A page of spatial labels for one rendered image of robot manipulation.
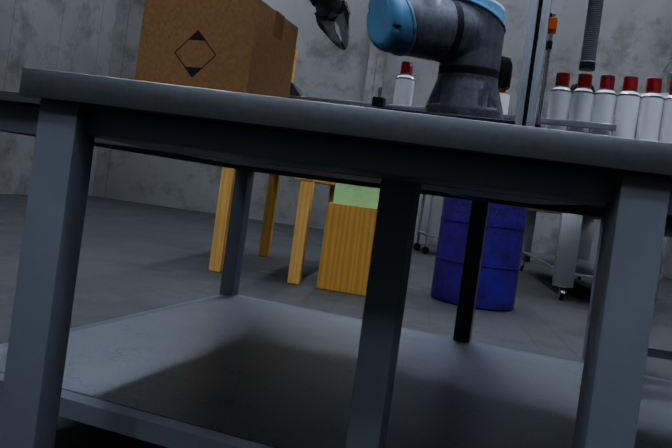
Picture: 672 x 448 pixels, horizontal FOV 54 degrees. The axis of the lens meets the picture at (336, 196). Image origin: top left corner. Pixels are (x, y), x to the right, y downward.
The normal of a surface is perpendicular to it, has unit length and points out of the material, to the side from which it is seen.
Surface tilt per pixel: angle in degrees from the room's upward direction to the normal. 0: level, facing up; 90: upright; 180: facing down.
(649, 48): 90
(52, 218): 90
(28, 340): 90
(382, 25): 100
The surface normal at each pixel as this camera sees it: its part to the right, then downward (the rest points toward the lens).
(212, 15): -0.32, -0.04
